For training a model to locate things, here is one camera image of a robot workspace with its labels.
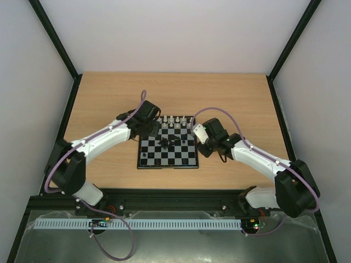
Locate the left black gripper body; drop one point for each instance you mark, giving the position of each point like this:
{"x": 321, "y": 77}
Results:
{"x": 152, "y": 132}

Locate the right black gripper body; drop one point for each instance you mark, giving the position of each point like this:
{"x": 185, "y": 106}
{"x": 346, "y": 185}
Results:
{"x": 205, "y": 149}

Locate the black and white chessboard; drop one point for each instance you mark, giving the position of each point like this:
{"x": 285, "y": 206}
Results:
{"x": 173, "y": 146}

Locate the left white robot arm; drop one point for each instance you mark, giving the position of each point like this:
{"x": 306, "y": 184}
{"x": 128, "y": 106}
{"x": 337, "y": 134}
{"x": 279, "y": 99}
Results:
{"x": 66, "y": 167}

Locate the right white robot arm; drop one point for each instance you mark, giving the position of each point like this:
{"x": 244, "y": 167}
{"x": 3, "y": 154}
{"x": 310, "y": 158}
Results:
{"x": 294, "y": 189}

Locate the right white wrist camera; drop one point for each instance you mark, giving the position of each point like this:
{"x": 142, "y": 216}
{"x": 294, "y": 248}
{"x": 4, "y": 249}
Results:
{"x": 200, "y": 132}

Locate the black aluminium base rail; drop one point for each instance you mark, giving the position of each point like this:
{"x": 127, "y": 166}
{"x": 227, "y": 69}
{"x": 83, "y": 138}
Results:
{"x": 128, "y": 201}

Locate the white slotted cable duct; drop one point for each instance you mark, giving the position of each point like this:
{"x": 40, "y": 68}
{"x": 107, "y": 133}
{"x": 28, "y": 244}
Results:
{"x": 138, "y": 224}

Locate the left black frame post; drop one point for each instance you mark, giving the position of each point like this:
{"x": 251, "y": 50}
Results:
{"x": 52, "y": 34}

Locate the black frame post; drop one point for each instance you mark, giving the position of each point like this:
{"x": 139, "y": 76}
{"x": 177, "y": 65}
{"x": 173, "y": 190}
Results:
{"x": 52, "y": 34}
{"x": 294, "y": 37}

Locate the right black frame post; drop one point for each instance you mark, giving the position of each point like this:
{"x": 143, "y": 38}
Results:
{"x": 294, "y": 37}

